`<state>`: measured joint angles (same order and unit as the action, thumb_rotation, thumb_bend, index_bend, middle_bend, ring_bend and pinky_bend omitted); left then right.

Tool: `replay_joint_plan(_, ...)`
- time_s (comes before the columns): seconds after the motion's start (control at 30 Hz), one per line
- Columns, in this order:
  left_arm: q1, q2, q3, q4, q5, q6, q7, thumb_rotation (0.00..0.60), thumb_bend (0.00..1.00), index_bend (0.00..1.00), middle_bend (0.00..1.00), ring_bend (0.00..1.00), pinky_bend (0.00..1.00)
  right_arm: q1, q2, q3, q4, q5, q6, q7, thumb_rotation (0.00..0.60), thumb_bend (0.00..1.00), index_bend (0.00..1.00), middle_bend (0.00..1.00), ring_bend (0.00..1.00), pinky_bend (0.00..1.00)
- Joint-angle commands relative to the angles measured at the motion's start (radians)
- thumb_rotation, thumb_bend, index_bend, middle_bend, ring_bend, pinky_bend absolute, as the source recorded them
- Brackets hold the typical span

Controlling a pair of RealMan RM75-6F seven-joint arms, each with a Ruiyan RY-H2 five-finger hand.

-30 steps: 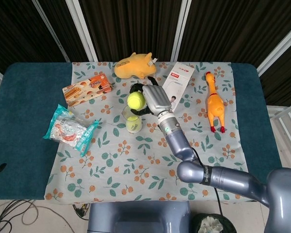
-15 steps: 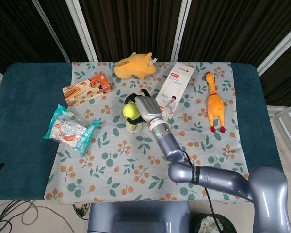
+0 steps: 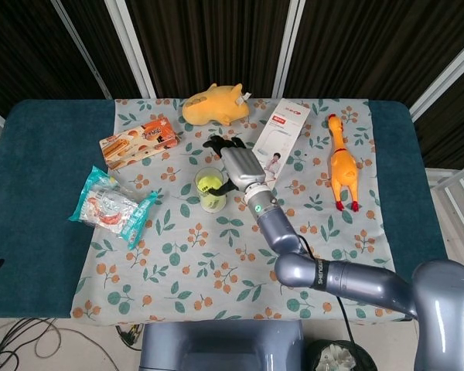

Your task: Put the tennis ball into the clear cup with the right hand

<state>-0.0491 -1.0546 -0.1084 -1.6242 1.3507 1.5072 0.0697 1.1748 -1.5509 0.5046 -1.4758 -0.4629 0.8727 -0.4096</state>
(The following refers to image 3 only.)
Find white and red carton box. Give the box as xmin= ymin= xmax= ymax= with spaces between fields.
xmin=252 ymin=98 xmax=311 ymax=190

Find orange rubber chicken toy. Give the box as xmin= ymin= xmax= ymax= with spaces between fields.
xmin=326 ymin=113 xmax=363 ymax=213

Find orange biscuit box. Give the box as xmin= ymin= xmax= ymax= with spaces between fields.
xmin=98 ymin=118 xmax=182 ymax=171

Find black waste bin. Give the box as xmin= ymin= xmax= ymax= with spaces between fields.
xmin=307 ymin=339 xmax=368 ymax=371

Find teal and clear snack bag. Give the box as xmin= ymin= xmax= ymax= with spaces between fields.
xmin=68 ymin=165 xmax=164 ymax=250

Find floral leaf and berry tablecloth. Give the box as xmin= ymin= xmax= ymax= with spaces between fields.
xmin=70 ymin=97 xmax=407 ymax=322

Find black floor cables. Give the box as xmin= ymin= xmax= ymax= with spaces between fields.
xmin=0 ymin=317 xmax=74 ymax=371

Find yellow-green cup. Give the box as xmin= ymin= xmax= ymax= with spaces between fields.
xmin=194 ymin=166 xmax=229 ymax=213

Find white metal frame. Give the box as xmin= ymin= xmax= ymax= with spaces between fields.
xmin=427 ymin=160 xmax=464 ymax=248

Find grey-blue robot torso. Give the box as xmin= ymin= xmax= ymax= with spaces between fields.
xmin=138 ymin=320 xmax=306 ymax=371

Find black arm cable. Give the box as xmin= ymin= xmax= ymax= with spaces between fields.
xmin=295 ymin=233 xmax=355 ymax=343

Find white partition post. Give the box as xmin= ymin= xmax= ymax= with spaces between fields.
xmin=272 ymin=0 xmax=307 ymax=100
xmin=408 ymin=36 xmax=464 ymax=117
xmin=104 ymin=0 xmax=156 ymax=100
xmin=53 ymin=0 xmax=113 ymax=100

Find dark corrugated partition panel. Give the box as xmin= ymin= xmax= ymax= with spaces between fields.
xmin=0 ymin=0 xmax=104 ymax=117
xmin=285 ymin=0 xmax=464 ymax=169
xmin=125 ymin=0 xmax=293 ymax=100
xmin=63 ymin=0 xmax=145 ymax=100

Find silver and black right robot hand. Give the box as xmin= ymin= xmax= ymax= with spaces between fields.
xmin=202 ymin=134 xmax=269 ymax=196

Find teal table cover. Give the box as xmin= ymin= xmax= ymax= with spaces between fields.
xmin=0 ymin=99 xmax=449 ymax=320

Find orange plush toy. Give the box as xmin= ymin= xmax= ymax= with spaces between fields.
xmin=182 ymin=83 xmax=252 ymax=127

